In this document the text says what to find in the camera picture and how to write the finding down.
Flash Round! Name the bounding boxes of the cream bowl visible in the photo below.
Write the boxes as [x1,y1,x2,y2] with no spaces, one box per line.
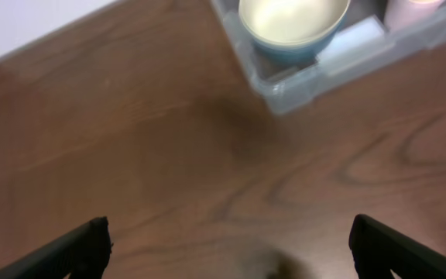
[238,0,352,47]

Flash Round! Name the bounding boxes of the dark blue bowl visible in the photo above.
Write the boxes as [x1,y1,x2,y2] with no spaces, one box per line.
[252,18,345,65]

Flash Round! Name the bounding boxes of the clear plastic storage container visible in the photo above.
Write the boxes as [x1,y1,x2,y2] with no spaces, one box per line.
[211,0,446,115]

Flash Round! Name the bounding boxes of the pink cup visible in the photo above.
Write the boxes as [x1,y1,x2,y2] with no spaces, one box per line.
[383,0,445,31]

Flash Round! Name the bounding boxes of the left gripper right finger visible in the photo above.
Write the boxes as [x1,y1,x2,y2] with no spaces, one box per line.
[348,214,446,279]

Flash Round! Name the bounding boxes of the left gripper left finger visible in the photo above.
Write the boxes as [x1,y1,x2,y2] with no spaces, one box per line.
[0,217,112,279]

